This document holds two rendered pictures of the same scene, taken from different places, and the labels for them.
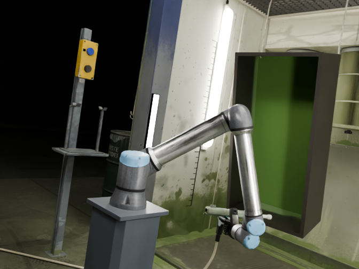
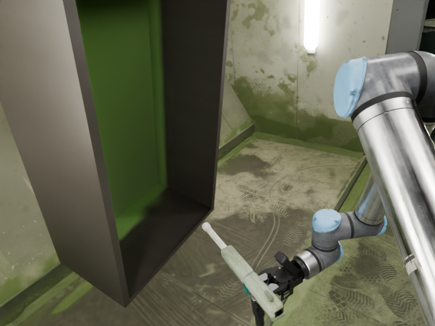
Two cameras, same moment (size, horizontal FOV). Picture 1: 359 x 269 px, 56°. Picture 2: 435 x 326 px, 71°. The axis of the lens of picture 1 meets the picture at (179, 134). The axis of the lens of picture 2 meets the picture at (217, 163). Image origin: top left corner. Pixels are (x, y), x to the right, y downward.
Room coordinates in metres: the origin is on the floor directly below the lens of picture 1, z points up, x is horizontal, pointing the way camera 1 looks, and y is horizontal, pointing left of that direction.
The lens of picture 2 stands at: (2.24, 0.29, 1.40)
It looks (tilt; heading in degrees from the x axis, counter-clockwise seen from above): 29 degrees down; 265
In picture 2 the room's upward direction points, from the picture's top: 7 degrees counter-clockwise
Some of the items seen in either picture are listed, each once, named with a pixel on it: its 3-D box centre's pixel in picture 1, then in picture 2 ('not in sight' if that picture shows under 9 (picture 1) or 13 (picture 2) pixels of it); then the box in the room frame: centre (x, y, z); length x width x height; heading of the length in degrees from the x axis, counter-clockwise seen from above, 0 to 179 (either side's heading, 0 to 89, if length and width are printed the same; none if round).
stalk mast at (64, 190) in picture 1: (70, 143); not in sight; (2.40, 0.76, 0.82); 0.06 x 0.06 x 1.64; 45
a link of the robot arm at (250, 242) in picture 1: (247, 237); (322, 253); (1.84, -0.46, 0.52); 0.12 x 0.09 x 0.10; 22
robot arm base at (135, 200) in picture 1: (129, 195); not in sight; (1.71, 0.21, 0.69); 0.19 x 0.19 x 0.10
